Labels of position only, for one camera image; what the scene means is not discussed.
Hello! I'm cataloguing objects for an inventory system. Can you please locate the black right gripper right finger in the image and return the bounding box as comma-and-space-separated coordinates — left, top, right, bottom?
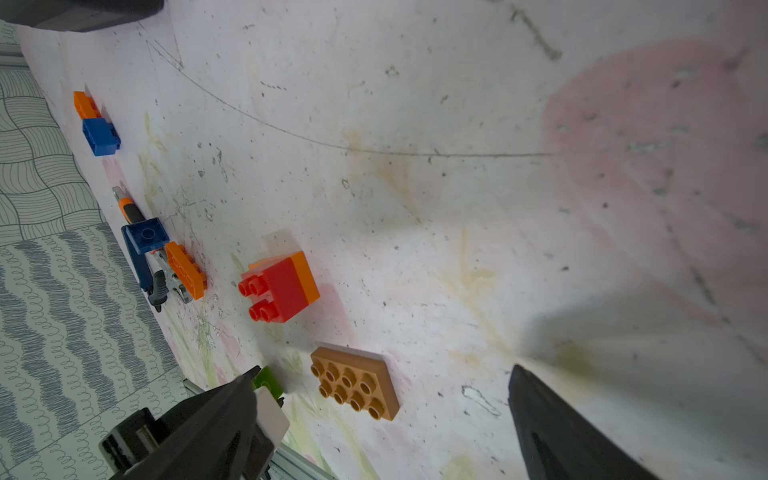
509, 364, 655, 479

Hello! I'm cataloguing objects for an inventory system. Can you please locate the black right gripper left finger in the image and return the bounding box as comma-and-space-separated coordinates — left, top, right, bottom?
99, 366, 261, 479

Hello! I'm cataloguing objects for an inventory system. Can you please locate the small green lego brick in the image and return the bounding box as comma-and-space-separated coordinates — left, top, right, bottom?
251, 366, 284, 405

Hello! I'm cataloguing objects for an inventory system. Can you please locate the tan lego plate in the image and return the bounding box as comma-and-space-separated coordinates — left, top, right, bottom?
310, 347, 400, 421

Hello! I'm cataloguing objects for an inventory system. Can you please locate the red lego brick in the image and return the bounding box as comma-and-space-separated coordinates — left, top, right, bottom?
238, 256, 309, 323

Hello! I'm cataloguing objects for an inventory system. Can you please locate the orange lego brick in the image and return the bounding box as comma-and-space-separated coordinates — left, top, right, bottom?
165, 241, 207, 300
248, 251, 320, 304
73, 91, 102, 120

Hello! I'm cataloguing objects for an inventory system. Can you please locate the small blue lego brick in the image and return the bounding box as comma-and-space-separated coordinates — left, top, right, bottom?
122, 218, 170, 254

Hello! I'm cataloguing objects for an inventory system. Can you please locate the blue lego brick far left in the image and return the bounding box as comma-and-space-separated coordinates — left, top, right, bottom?
82, 118, 121, 157

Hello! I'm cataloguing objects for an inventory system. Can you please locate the black plastic carrying case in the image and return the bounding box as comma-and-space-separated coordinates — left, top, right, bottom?
1, 0, 165, 32

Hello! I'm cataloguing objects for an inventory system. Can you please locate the orange handled tool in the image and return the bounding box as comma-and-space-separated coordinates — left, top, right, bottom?
112, 187, 192, 303

